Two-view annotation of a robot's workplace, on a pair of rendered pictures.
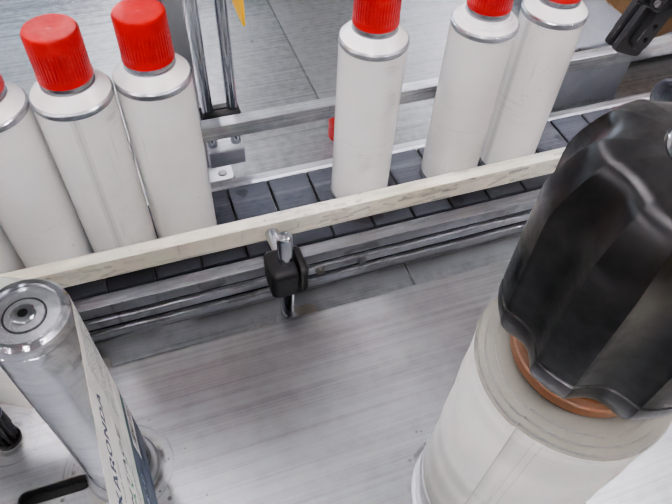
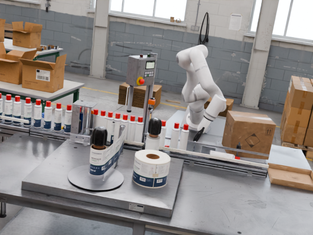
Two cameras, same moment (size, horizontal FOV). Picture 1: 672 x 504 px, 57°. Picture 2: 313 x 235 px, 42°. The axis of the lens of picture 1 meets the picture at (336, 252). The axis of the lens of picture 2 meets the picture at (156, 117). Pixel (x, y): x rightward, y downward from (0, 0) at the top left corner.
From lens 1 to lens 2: 2.38 m
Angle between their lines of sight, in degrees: 41
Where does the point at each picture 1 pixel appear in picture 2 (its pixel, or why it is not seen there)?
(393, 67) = (163, 129)
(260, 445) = (132, 155)
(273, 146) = not seen: hidden behind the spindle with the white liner
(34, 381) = (120, 130)
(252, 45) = not seen: hidden behind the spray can
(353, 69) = not seen: hidden behind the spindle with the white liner
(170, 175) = (137, 134)
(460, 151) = (172, 145)
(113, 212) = (130, 135)
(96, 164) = (131, 128)
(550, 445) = (147, 137)
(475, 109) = (173, 139)
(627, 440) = (152, 138)
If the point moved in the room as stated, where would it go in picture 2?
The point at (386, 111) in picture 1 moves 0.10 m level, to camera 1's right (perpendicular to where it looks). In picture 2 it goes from (162, 135) to (175, 139)
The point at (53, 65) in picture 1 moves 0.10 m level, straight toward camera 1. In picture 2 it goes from (132, 118) to (130, 122)
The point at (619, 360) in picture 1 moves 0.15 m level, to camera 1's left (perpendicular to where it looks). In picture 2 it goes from (149, 128) to (129, 121)
